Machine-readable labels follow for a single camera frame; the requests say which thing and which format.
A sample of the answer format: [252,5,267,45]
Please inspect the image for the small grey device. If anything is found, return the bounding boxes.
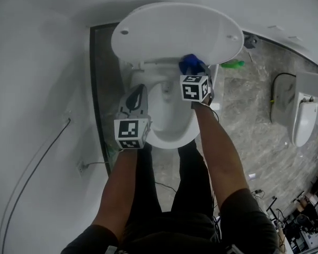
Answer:
[244,35,258,49]

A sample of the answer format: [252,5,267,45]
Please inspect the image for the person's dark shirt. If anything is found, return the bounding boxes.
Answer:
[59,188,279,254]

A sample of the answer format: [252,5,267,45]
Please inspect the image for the green plastic bottle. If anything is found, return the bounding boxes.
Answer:
[220,59,246,70]

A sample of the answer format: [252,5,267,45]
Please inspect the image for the black threshold strip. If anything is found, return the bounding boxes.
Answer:
[89,23,120,176]

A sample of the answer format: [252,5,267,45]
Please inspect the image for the blue cloth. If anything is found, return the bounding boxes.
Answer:
[178,53,204,74]

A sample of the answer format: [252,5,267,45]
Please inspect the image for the person's black trousers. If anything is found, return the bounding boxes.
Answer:
[120,138,222,254]

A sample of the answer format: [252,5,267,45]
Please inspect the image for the grey wall cable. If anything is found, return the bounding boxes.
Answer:
[1,117,72,250]

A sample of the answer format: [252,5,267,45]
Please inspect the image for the person's left forearm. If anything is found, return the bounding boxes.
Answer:
[91,146,152,239]

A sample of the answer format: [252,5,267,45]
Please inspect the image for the cluttered equipment pile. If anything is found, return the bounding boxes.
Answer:
[251,141,318,254]

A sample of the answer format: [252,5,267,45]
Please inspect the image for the black floor cable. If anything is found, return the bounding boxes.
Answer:
[155,181,177,193]

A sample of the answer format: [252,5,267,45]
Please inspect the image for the person's right forearm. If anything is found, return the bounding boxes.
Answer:
[191,101,251,214]

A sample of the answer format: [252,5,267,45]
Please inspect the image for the white toilet bowl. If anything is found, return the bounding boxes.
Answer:
[121,59,221,150]

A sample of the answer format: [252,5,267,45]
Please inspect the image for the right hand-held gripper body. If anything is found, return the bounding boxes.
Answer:
[180,67,216,106]

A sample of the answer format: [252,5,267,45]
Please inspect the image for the black cable loop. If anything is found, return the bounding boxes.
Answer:
[270,72,297,104]

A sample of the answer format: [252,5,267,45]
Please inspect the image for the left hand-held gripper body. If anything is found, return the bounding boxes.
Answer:
[113,86,152,151]

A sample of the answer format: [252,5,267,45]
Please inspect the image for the white toilet lid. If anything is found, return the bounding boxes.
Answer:
[111,1,245,66]

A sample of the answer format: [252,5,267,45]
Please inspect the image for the white toilet with closed lid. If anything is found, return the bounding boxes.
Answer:
[290,90,318,148]

